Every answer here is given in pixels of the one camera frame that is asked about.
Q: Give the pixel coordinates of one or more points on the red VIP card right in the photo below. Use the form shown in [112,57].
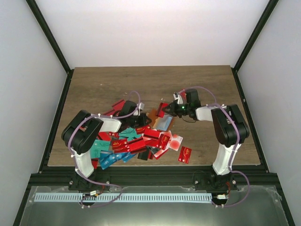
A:
[185,154]

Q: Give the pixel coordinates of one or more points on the light blue slotted strip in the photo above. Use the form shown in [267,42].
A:
[127,197]

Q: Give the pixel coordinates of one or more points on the blue card front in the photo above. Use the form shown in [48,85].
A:
[110,159]

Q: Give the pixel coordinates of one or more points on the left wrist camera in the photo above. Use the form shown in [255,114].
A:
[140,106]

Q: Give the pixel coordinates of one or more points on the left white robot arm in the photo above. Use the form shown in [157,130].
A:
[80,134]

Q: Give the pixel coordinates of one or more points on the red gold VIP card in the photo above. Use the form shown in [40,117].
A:
[120,146]

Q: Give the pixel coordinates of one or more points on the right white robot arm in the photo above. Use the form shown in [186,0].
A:
[230,127]

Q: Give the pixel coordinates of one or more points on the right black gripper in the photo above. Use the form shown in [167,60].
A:
[173,111]

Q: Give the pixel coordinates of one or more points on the white red circle card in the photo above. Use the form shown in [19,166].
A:
[175,142]

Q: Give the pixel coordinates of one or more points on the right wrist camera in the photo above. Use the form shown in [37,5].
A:
[178,98]

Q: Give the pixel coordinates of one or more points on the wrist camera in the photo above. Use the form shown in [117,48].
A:
[140,106]
[178,98]

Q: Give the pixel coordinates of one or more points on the teal card left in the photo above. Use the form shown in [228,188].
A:
[99,148]

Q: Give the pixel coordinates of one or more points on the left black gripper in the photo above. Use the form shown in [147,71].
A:
[144,117]

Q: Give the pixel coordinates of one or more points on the red gold card upper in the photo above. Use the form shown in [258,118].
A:
[141,130]

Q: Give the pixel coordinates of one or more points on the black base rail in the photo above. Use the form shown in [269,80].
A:
[198,177]

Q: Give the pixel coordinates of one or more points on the teal VIP card centre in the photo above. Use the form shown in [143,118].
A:
[129,133]

